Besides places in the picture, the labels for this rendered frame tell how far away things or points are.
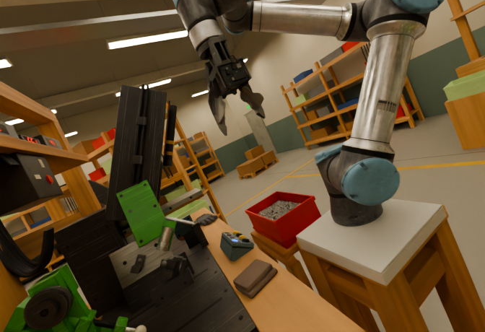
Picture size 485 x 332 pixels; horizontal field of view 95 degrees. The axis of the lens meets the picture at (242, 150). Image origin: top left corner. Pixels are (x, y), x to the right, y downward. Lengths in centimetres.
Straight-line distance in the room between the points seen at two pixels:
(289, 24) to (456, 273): 84
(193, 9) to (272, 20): 23
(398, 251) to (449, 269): 28
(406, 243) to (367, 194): 15
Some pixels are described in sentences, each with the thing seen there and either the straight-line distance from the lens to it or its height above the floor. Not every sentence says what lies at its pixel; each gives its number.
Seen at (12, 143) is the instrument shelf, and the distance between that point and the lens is 88.
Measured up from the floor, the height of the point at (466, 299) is 59.
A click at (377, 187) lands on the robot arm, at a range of 59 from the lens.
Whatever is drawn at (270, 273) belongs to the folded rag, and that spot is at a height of 91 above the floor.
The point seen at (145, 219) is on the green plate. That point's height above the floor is 114.
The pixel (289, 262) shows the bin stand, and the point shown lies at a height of 76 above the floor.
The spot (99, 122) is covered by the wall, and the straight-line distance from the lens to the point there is 1021.
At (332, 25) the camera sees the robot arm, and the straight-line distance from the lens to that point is 75.
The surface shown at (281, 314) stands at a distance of 58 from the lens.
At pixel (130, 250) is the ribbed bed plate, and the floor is 107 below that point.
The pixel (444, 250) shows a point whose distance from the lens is 88.
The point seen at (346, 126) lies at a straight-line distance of 634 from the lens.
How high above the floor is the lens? 127
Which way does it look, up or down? 3 degrees down
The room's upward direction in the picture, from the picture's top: 25 degrees counter-clockwise
